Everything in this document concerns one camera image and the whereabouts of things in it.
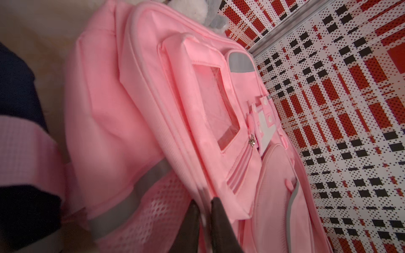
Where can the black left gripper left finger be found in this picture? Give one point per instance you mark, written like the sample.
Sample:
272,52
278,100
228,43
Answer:
187,239

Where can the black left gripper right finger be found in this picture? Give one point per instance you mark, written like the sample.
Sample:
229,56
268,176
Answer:
222,234

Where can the pink school backpack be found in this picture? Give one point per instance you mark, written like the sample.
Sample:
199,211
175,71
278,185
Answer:
160,110

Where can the navy blue backpack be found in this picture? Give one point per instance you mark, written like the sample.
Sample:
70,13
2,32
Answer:
30,216

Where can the grey white husky plush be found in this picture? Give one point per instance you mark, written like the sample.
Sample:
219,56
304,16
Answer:
204,12

